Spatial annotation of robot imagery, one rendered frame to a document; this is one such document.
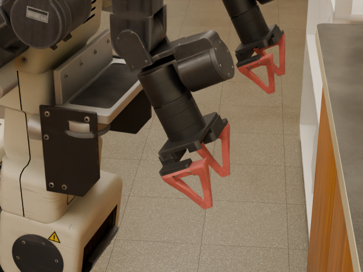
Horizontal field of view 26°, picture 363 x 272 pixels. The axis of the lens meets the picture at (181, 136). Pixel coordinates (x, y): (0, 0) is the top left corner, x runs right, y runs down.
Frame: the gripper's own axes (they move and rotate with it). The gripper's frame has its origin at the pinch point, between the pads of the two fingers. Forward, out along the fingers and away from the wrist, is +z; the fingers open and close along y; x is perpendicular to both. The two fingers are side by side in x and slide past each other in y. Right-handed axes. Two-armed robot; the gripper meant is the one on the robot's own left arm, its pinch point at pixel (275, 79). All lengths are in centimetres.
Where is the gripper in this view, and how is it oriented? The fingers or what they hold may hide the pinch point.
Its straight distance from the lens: 151.6
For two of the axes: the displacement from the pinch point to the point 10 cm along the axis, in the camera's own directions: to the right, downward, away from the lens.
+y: 3.0, -4.2, 8.6
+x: -8.5, 2.9, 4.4
